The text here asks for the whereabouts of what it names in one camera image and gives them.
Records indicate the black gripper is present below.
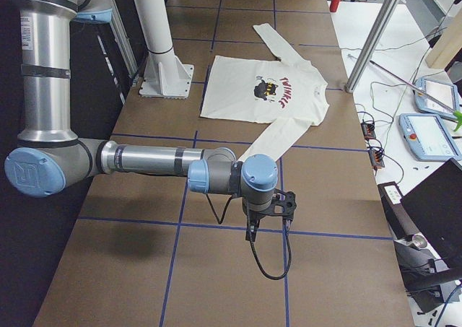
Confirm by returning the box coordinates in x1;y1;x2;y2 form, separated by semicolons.
245;188;297;242

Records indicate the cream long-sleeve cat shirt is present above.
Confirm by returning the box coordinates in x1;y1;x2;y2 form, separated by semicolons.
201;23;329;161

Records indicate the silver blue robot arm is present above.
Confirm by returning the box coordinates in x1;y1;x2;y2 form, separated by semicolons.
4;0;296;242

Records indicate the near black orange connector box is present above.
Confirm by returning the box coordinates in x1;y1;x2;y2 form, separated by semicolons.
368;147;385;171

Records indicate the black orange connector box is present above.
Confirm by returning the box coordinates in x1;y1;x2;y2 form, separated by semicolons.
368;147;385;171
360;121;376;140

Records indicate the dark box with white label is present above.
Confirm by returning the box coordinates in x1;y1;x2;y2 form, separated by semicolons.
378;181;424;239

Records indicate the far black orange connector box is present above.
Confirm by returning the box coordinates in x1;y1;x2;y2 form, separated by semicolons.
360;121;376;140

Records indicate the silver metal cup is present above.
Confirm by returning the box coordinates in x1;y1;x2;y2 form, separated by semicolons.
410;234;428;250

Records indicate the black monitor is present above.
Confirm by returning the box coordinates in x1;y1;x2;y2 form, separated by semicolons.
401;158;461;268

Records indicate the near blue teach pendant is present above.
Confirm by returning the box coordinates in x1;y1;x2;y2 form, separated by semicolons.
398;113;461;162

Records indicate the blue teach pendant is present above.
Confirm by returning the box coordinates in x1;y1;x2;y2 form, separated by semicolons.
414;77;460;120
398;113;461;162

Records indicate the metal reacher grabber stick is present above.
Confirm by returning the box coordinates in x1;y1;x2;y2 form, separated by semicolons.
367;60;462;132

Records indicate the far blue teach pendant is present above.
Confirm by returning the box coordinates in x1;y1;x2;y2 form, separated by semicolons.
414;77;460;120

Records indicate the wooden board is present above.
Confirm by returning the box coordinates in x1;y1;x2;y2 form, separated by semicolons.
426;0;461;69

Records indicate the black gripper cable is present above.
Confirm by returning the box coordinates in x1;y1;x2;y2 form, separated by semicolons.
206;191;294;279

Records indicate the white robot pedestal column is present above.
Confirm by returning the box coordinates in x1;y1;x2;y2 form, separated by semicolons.
134;0;194;99

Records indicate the aluminium frame post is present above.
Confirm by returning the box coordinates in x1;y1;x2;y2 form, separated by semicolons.
345;0;400;93

